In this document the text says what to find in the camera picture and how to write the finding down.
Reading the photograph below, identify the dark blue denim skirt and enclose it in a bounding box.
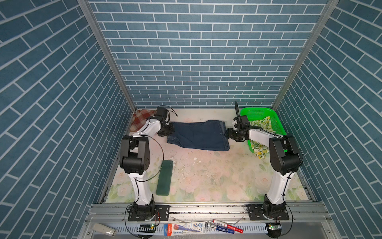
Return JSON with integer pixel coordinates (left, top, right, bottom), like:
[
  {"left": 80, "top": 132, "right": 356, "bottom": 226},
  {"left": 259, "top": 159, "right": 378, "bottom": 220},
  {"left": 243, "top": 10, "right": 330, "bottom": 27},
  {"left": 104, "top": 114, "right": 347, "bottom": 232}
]
[{"left": 167, "top": 120, "right": 230, "bottom": 151}]

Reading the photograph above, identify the green plastic basket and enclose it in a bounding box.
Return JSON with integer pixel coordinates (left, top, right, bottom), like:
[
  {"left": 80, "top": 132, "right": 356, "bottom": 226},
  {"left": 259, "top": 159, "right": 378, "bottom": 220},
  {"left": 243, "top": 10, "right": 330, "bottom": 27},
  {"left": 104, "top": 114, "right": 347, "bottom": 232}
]
[{"left": 240, "top": 107, "right": 286, "bottom": 152}]

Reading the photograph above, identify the red plaid skirt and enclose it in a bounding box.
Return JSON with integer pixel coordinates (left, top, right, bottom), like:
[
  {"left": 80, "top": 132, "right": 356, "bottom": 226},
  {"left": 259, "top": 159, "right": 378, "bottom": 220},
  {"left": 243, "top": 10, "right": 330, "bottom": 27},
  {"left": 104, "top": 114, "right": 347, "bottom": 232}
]
[{"left": 130, "top": 109, "right": 156, "bottom": 132}]

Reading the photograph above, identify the dark green rectangular board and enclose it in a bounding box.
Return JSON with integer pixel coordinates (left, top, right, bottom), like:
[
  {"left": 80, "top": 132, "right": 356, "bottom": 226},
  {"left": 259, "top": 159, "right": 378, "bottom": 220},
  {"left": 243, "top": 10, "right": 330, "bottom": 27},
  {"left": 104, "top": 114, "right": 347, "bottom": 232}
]
[{"left": 156, "top": 160, "right": 174, "bottom": 196}]

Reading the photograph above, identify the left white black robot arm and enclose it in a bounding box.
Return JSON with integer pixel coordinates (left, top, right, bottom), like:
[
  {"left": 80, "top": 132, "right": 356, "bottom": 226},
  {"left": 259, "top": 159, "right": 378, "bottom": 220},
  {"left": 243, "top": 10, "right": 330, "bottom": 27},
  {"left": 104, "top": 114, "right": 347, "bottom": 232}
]
[{"left": 119, "top": 118, "right": 174, "bottom": 221}]

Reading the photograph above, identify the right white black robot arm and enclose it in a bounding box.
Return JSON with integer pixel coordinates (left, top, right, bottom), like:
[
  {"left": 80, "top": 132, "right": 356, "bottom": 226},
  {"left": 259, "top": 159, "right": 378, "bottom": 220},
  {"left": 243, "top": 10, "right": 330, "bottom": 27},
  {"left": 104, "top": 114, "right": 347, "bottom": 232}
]
[{"left": 225, "top": 126, "right": 302, "bottom": 220}]

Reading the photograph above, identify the yellow floral skirt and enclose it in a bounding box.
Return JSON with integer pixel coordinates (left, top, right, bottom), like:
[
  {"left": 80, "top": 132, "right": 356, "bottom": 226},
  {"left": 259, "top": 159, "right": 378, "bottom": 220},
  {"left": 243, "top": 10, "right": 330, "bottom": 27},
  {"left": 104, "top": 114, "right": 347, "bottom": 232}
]
[{"left": 249, "top": 116, "right": 275, "bottom": 159}]

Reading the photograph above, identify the blue marker pen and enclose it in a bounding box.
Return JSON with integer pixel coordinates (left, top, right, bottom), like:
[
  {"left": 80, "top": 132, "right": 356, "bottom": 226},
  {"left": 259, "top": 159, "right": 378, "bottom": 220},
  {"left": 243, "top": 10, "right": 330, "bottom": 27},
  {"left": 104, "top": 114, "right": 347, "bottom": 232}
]
[{"left": 207, "top": 223, "right": 235, "bottom": 234}]

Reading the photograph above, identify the marker package box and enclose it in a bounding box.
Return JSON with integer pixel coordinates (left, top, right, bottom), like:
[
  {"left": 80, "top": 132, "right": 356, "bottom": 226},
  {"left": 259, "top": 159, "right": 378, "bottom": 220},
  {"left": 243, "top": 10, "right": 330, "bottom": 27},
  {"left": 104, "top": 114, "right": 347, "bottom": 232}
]
[{"left": 163, "top": 222, "right": 207, "bottom": 237}]

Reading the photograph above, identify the grey white small device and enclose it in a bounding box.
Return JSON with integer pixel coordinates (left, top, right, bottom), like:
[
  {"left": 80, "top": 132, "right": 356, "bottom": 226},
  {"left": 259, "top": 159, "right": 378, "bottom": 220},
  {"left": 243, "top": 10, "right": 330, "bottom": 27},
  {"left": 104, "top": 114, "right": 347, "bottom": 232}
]
[{"left": 93, "top": 223, "right": 117, "bottom": 237}]

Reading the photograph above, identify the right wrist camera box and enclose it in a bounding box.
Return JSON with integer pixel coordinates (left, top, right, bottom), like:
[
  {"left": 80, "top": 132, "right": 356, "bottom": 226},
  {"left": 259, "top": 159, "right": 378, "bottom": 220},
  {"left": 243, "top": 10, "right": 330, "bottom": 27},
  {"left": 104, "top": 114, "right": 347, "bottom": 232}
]
[{"left": 237, "top": 115, "right": 251, "bottom": 129}]

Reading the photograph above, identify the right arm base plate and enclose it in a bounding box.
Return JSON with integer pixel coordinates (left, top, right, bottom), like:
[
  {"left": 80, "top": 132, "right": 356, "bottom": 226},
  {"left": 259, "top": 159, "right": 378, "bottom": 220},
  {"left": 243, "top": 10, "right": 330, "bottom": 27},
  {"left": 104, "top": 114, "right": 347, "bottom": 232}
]
[{"left": 245, "top": 202, "right": 289, "bottom": 221}]

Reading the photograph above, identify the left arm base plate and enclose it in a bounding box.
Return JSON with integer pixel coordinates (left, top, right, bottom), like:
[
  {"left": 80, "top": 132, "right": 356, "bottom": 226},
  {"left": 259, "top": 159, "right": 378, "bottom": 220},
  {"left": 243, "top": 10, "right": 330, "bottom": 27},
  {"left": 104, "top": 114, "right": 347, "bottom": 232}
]
[{"left": 127, "top": 204, "right": 170, "bottom": 222}]

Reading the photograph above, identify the aluminium front rail frame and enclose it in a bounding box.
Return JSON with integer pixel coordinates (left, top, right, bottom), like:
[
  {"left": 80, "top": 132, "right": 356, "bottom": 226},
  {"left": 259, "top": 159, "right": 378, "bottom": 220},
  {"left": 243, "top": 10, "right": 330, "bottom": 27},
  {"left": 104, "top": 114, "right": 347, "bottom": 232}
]
[{"left": 79, "top": 201, "right": 340, "bottom": 239}]

